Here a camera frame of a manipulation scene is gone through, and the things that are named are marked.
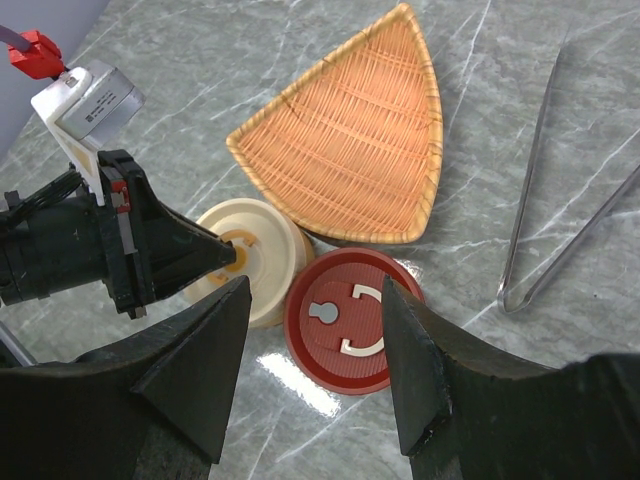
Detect red lid with white handle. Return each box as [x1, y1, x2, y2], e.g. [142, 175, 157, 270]
[284, 247, 424, 395]

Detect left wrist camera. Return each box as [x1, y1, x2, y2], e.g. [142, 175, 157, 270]
[31, 60, 146, 206]

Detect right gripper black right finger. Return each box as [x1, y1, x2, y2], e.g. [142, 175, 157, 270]
[382, 279, 639, 479]

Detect metal tongs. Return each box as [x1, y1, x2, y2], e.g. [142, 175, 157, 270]
[495, 35, 639, 315]

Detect cream lid with orange handle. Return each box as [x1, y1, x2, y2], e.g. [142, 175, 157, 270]
[184, 198, 314, 328]

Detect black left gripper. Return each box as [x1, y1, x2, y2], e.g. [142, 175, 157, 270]
[1, 150, 236, 318]

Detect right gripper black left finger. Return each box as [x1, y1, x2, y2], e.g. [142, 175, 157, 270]
[1, 276, 251, 479]

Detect woven bamboo tray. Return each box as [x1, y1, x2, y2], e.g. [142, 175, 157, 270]
[226, 3, 443, 244]

